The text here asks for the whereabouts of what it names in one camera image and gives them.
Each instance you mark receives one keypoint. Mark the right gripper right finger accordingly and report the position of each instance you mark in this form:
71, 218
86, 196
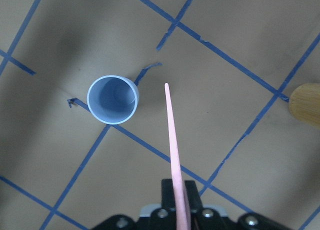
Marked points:
193, 197

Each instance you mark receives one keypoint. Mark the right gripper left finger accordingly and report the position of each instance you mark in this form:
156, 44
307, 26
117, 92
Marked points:
167, 195

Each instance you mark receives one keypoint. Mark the pink chopstick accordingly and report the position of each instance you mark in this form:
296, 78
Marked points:
183, 219

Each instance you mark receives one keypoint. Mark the light blue cup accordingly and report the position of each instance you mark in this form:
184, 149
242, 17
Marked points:
113, 99

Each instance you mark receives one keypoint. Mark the bamboo chopstick holder cup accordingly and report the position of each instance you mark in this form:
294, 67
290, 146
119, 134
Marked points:
304, 104

